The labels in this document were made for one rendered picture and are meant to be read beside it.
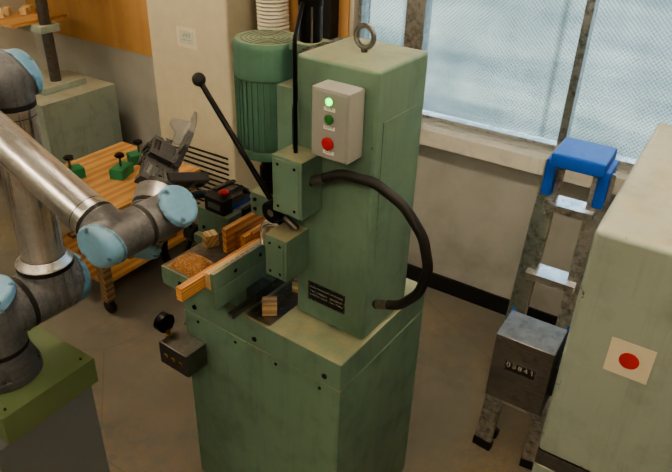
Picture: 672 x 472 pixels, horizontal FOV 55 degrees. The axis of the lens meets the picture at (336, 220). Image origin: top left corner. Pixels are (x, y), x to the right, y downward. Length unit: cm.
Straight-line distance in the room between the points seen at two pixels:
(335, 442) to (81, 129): 264
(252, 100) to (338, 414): 84
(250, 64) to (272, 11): 147
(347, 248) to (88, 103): 261
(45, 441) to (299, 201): 101
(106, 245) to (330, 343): 70
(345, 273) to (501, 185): 144
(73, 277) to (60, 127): 202
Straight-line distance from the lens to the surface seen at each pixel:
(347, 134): 139
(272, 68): 163
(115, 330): 314
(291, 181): 151
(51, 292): 193
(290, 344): 174
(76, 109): 393
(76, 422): 210
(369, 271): 161
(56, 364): 203
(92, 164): 345
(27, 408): 195
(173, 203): 135
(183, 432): 263
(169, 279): 187
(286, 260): 162
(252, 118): 168
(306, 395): 182
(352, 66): 142
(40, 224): 185
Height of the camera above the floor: 192
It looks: 30 degrees down
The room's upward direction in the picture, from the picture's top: 2 degrees clockwise
